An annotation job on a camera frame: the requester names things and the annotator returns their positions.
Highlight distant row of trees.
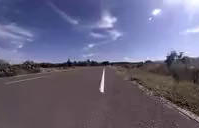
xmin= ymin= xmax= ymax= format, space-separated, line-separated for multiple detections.
xmin=36 ymin=58 xmax=145 ymax=68

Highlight white painted edge line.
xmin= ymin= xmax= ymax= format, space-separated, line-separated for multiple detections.
xmin=99 ymin=67 xmax=106 ymax=94

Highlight grey asphalt road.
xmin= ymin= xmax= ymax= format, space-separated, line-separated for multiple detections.
xmin=0 ymin=66 xmax=199 ymax=128

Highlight dry grass field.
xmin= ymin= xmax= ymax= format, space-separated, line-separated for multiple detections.
xmin=6 ymin=64 xmax=76 ymax=78

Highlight dry grass verge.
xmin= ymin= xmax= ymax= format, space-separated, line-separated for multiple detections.
xmin=110 ymin=63 xmax=199 ymax=118

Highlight pale kerb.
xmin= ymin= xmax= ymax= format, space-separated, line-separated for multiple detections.
xmin=128 ymin=78 xmax=199 ymax=128

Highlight bushes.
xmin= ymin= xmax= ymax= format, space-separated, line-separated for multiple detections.
xmin=0 ymin=58 xmax=42 ymax=79

